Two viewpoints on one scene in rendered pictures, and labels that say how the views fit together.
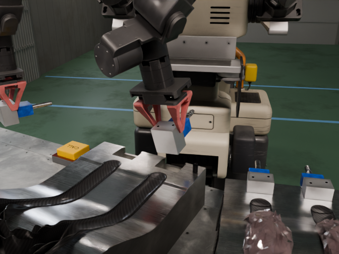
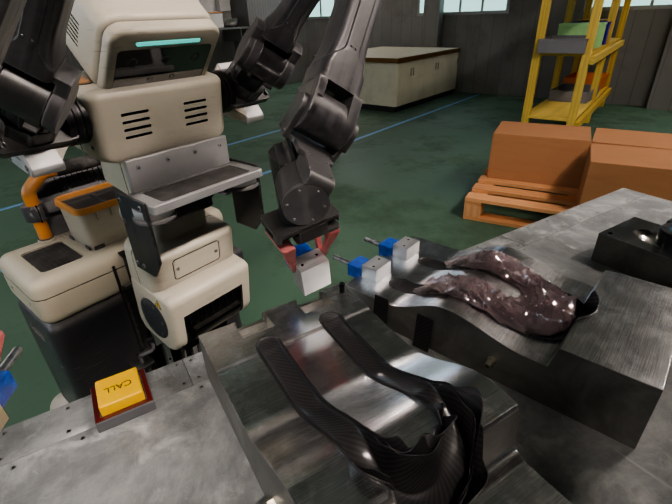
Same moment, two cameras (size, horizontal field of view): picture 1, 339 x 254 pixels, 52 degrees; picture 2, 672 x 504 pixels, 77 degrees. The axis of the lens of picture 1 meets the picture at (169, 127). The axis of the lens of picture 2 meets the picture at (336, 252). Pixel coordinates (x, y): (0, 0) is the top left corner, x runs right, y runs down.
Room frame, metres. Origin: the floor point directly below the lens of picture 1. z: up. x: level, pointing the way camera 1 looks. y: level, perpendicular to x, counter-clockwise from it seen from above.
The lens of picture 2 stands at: (0.29, 0.48, 1.31)
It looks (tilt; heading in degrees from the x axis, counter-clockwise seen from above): 29 degrees down; 301
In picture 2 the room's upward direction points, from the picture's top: 2 degrees counter-clockwise
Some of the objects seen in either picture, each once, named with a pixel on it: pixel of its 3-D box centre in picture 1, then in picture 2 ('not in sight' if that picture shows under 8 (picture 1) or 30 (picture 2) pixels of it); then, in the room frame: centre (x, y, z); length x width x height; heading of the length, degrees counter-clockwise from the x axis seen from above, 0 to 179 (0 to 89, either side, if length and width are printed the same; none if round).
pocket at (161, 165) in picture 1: (171, 172); (313, 310); (0.62, 0.00, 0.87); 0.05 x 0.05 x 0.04; 61
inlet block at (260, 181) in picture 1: (258, 176); (357, 266); (0.63, -0.19, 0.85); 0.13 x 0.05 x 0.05; 169
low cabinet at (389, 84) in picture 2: not in sight; (388, 75); (3.39, -6.71, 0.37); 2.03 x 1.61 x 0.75; 81
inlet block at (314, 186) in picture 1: (312, 181); (387, 246); (0.61, -0.30, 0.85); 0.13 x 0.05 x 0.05; 169
